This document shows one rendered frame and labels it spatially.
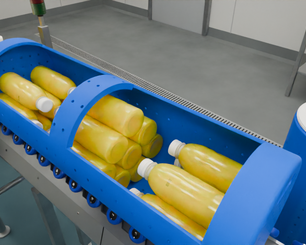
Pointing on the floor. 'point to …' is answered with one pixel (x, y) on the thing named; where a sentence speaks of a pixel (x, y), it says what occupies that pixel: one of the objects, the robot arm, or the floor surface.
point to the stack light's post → (45, 36)
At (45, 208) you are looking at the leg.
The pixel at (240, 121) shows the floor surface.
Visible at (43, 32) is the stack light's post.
